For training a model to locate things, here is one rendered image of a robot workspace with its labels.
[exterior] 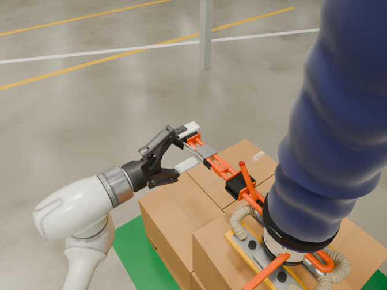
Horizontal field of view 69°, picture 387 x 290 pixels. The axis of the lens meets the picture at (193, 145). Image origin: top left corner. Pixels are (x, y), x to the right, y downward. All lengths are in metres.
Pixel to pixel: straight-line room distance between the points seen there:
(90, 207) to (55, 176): 2.38
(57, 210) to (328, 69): 0.58
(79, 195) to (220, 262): 0.78
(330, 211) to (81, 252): 0.61
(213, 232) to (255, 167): 0.92
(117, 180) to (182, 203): 1.25
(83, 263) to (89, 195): 0.19
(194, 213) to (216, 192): 0.22
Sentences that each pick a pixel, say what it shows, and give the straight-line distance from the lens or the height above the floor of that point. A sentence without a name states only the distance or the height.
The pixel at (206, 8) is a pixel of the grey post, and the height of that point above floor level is 0.86.
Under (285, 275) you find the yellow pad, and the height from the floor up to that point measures 1.15.
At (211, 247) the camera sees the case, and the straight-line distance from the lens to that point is 1.29.
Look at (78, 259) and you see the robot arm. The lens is 0.77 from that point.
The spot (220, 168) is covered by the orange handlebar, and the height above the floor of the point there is 1.24.
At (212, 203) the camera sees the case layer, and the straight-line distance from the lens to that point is 1.89.
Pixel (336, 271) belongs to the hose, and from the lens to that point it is 1.09.
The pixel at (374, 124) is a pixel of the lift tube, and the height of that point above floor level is 1.81.
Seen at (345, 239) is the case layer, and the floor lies 0.54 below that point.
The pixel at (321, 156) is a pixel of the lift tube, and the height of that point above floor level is 1.70.
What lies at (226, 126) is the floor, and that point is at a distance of 3.25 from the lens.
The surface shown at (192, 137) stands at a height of 1.25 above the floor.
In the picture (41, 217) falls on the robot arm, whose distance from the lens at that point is 0.67.
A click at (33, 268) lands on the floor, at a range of 2.56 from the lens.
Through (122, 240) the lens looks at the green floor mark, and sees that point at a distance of 2.42.
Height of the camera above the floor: 2.11
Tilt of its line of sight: 45 degrees down
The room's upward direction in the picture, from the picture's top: straight up
